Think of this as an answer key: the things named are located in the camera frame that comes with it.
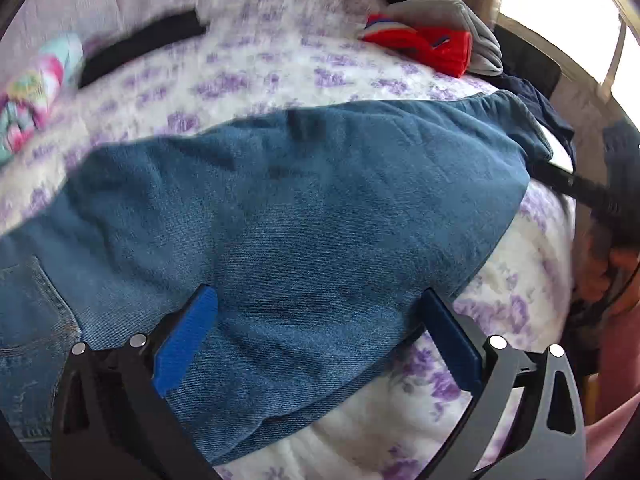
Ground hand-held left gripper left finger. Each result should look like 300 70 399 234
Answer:
50 284 220 480

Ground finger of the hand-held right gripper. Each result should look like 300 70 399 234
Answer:
527 159 621 217

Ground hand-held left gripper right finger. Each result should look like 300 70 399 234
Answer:
419 287 587 480

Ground blue denim pants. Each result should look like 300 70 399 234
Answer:
0 92 553 467

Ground person's right forearm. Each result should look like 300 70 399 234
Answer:
582 305 640 466

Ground black folded pants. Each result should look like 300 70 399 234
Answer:
77 9 208 88

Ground person's right hand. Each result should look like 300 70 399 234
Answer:
577 220 640 317

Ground dark navy garment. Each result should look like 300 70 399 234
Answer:
492 74 577 162

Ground black bed end board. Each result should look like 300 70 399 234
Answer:
492 25 562 98

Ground window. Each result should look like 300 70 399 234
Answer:
500 0 640 111

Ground grey garment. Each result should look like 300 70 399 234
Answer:
385 0 505 77

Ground red garment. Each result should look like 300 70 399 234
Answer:
360 14 473 79

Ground purple floral bed sheet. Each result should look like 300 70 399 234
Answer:
0 0 586 480

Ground floral folded quilt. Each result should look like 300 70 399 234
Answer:
0 32 86 166

